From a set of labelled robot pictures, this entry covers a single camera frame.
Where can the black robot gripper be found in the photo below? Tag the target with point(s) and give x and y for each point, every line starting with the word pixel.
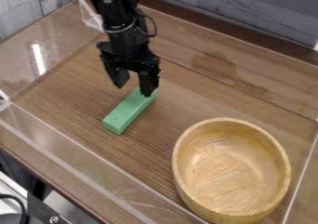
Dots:
pixel 124 53

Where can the green rectangular block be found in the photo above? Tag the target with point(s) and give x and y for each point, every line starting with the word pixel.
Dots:
pixel 124 113

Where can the brown wooden bowl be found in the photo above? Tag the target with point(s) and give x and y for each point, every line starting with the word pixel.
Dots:
pixel 231 171

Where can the clear acrylic wall panels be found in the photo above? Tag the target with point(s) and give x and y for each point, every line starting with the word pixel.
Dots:
pixel 116 175

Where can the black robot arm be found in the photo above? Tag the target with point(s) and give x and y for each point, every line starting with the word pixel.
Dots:
pixel 119 13

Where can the clear acrylic corner bracket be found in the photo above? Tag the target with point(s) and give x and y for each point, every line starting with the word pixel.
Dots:
pixel 89 17

